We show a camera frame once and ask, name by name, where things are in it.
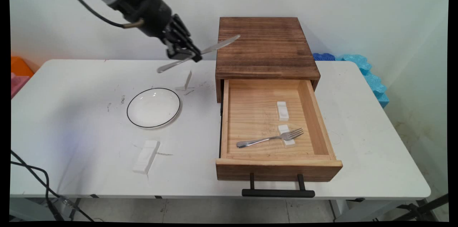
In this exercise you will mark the dark brown wooden cabinet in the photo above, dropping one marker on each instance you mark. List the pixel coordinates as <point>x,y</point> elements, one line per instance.
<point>266,48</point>

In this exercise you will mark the white plate with black rim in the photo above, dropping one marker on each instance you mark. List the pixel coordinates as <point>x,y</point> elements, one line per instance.
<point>154,108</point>

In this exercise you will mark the light wooden drawer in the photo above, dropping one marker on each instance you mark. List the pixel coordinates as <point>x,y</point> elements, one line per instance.
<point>254,116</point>

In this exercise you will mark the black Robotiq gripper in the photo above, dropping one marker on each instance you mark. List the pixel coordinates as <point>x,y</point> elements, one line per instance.
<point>146,10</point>

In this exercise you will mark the dark blue foam piece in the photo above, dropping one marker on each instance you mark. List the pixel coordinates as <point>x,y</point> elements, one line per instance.
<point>323,57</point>

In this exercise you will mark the pink object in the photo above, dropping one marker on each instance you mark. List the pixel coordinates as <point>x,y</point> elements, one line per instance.
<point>18,83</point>

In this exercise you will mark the white ceramic cutlery rest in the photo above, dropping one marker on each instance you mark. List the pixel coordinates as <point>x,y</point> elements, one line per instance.
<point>288,142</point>
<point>186,83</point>
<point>282,110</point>

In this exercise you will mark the black table leg frame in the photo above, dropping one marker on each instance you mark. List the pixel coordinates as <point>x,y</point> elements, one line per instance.
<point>425,206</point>

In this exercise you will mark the stainless steel fork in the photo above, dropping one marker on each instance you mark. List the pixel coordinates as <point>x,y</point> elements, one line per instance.
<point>264,140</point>

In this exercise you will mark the stainless steel table knife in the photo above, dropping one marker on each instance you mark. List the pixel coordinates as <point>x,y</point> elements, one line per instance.
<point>218,45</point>

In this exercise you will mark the orange object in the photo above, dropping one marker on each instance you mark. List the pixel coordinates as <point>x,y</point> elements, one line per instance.
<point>20,66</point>

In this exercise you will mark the large white cutlery rest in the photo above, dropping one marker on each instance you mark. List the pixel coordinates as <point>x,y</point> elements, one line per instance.
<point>146,156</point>

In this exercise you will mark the light blue foam piece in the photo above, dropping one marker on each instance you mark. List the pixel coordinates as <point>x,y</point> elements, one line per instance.
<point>374,83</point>

